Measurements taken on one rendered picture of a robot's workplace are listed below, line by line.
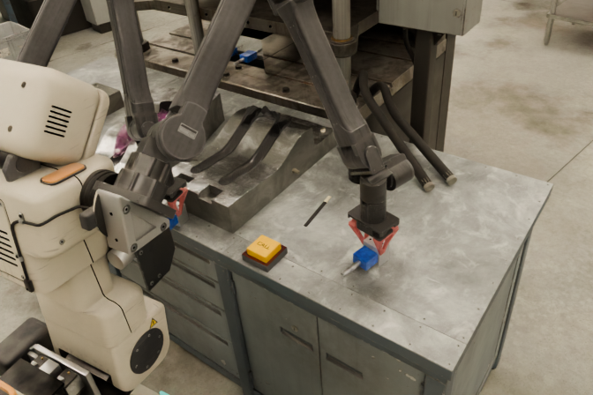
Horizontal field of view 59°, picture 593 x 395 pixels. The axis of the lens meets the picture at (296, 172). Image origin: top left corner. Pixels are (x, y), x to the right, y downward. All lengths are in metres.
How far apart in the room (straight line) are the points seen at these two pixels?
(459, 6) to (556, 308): 1.27
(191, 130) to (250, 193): 0.51
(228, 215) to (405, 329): 0.51
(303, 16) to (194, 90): 0.27
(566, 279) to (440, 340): 1.42
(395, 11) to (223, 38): 0.96
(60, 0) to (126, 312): 0.68
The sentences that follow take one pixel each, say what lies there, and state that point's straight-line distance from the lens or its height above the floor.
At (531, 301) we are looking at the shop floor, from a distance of 2.37.
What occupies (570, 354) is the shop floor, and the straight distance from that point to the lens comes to 2.24.
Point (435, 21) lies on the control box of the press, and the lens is 1.78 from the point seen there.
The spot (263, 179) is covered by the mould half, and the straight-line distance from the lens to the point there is 1.40.
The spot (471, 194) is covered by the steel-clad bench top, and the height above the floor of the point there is 0.80.
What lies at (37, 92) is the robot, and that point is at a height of 1.36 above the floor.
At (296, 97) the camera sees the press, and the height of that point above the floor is 0.78.
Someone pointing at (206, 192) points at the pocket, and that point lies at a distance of 1.41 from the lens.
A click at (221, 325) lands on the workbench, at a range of 1.76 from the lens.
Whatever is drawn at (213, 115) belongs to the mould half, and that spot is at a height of 0.85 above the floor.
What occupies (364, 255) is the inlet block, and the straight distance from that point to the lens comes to 1.23.
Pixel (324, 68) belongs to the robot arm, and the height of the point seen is 1.27.
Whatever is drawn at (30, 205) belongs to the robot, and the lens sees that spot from 0.90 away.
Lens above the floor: 1.69
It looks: 35 degrees down
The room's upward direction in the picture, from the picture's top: 5 degrees counter-clockwise
